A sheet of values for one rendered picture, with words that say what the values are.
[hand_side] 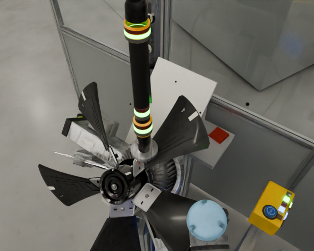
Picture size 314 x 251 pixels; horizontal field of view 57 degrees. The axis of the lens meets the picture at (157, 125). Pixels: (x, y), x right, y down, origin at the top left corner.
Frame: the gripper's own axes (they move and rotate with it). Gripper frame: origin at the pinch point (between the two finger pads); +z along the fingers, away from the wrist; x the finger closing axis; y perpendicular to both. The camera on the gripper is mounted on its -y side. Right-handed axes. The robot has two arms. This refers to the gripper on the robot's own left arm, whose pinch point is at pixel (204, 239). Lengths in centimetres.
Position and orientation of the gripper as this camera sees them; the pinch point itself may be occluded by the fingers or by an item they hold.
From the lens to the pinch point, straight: 92.7
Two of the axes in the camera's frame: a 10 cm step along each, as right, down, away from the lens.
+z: 1.7, 4.2, 8.9
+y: 5.6, -7.9, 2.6
